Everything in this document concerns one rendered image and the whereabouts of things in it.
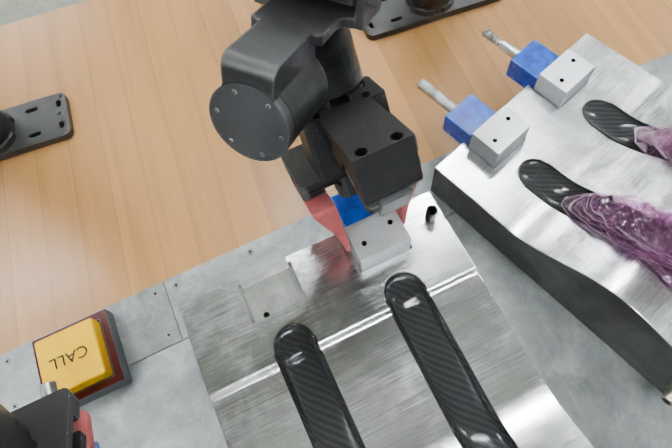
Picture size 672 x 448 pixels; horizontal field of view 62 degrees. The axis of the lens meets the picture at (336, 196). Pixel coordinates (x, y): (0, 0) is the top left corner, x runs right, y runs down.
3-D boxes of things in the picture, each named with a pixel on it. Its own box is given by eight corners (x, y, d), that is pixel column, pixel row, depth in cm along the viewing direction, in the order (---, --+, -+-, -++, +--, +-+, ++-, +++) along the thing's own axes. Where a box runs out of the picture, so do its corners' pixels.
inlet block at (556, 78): (465, 57, 69) (472, 26, 64) (492, 35, 70) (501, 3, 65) (552, 121, 64) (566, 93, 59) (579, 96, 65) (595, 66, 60)
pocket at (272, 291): (243, 290, 55) (235, 279, 52) (292, 268, 56) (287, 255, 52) (260, 332, 53) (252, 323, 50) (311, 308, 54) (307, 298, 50)
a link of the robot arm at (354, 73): (343, 125, 39) (314, 32, 35) (275, 126, 42) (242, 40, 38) (376, 77, 44) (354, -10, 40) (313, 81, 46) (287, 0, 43)
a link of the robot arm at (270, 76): (315, 181, 35) (328, 1, 27) (198, 140, 37) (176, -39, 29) (376, 89, 43) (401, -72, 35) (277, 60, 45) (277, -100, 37)
